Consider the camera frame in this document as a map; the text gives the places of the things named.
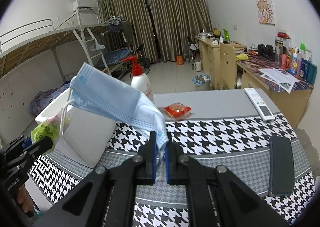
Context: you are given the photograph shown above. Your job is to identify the green plastic wrapper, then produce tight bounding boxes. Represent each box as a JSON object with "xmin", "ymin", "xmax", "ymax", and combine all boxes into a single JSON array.
[{"xmin": 30, "ymin": 114, "xmax": 61, "ymax": 148}]

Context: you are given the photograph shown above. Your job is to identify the white foam box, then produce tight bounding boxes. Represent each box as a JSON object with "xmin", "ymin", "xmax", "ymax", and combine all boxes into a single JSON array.
[{"xmin": 35, "ymin": 88, "xmax": 117, "ymax": 169}]

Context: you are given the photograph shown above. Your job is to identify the blue surgical face mask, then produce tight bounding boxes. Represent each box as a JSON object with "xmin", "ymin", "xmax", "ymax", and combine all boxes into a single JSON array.
[{"xmin": 60, "ymin": 63, "xmax": 169, "ymax": 155}]

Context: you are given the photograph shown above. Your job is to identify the operator hand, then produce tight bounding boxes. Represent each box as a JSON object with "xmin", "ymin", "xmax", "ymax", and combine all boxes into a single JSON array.
[{"xmin": 17, "ymin": 185, "xmax": 34, "ymax": 213}]

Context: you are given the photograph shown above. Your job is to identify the blue plaid quilt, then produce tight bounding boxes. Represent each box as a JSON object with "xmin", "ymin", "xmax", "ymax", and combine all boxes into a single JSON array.
[{"xmin": 29, "ymin": 81, "xmax": 71, "ymax": 116}]

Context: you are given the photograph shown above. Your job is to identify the orange snack packet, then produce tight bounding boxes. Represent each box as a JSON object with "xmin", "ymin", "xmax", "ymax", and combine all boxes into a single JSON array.
[{"xmin": 164, "ymin": 102, "xmax": 192, "ymax": 120}]

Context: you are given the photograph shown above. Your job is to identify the white red pump bottle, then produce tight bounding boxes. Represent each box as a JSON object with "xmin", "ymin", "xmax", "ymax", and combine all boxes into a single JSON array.
[{"xmin": 121, "ymin": 55, "xmax": 153, "ymax": 100}]

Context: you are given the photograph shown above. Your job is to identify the houndstooth table cloth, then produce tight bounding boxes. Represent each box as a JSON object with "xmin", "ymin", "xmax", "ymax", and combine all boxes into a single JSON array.
[{"xmin": 29, "ymin": 113, "xmax": 315, "ymax": 226}]

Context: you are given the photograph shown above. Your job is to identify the white metal bunk bed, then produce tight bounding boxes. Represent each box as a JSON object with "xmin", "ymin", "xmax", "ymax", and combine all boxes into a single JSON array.
[{"xmin": 0, "ymin": 8, "xmax": 135, "ymax": 107}]

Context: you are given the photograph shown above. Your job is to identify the blue waste basket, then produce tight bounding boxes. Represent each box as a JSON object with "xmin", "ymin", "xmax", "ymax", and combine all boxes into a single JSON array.
[{"xmin": 192, "ymin": 74, "xmax": 211, "ymax": 91}]

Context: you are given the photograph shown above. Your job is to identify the black folding chair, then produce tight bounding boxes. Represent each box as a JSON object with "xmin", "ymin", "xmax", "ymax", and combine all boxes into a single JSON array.
[{"xmin": 135, "ymin": 44, "xmax": 151, "ymax": 74}]

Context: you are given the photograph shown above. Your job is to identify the white remote control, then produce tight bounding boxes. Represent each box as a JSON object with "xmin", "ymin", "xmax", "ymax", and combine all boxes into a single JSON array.
[{"xmin": 244, "ymin": 88, "xmax": 274, "ymax": 121}]

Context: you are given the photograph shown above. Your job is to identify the black smartphone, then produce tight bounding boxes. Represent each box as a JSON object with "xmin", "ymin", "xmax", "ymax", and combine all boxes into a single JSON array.
[{"xmin": 268, "ymin": 135, "xmax": 295, "ymax": 197}]

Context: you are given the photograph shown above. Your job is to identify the wooden desk with drawers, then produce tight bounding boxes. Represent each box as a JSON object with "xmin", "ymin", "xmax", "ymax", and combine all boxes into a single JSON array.
[{"xmin": 195, "ymin": 36, "xmax": 313, "ymax": 128}]

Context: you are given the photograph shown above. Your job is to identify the white air conditioner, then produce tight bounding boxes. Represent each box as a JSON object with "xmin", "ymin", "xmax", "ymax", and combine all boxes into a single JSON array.
[{"xmin": 72, "ymin": 0, "xmax": 94, "ymax": 12}]

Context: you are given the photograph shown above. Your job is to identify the printed paper sheets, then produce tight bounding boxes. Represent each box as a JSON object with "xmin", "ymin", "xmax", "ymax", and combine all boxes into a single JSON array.
[{"xmin": 259, "ymin": 68, "xmax": 299, "ymax": 93}]

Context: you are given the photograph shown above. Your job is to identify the black headphones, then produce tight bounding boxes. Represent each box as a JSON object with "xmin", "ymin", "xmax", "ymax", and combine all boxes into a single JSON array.
[{"xmin": 257, "ymin": 44, "xmax": 274, "ymax": 60}]

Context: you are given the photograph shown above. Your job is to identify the brown window curtains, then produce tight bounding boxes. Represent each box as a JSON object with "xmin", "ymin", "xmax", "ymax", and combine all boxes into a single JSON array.
[{"xmin": 98, "ymin": 0, "xmax": 212, "ymax": 63}]

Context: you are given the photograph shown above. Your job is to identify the anime wall poster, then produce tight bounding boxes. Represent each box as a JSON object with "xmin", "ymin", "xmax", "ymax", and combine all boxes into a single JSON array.
[{"xmin": 255, "ymin": 0, "xmax": 275, "ymax": 25}]

